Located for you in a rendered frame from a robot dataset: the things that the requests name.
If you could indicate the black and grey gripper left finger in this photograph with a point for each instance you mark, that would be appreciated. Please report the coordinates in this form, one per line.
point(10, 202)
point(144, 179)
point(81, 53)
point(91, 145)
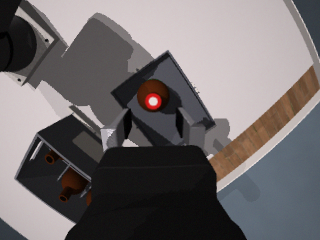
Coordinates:
point(115, 134)

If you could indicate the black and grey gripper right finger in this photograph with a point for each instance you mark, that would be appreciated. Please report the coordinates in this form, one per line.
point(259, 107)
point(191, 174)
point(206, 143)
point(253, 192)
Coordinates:
point(192, 133)

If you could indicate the dark grey bottle crate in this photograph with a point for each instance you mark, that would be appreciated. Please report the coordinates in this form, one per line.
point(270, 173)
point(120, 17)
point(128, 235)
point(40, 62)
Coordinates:
point(80, 148)

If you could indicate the grey flat bar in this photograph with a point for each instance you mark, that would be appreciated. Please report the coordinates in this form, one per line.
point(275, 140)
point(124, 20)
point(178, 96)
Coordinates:
point(89, 124)

